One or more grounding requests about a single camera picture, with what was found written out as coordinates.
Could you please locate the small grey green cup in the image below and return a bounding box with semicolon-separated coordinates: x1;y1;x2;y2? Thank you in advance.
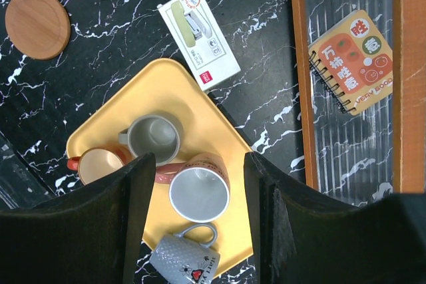
118;112;184;166

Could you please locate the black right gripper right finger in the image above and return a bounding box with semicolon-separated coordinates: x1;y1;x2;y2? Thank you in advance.
244;152;425;283

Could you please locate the light wooden ridged coaster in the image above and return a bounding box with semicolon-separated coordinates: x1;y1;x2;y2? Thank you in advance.
5;0;71;60

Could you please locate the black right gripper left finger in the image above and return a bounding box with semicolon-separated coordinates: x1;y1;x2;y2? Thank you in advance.
1;153;156;283

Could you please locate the orange wooden shelf rack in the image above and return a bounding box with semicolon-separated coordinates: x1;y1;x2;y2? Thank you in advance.
292;0;425;193

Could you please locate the white yellow carton box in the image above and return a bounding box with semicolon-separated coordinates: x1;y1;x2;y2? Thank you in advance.
157;0;241;92

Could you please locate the small red orange cup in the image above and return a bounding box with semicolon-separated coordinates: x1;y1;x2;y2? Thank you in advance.
67;144;134;185

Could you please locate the pink grey mug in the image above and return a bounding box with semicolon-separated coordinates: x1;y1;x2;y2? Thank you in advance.
155;152;230;223

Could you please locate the orange snack package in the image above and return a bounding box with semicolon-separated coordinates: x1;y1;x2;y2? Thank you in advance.
309;10;393;116

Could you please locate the yellow serving tray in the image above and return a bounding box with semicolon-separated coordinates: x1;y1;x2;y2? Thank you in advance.
66;59;254;283

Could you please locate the grey blue speckled mug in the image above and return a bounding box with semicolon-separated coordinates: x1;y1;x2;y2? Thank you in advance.
149;223;220;284

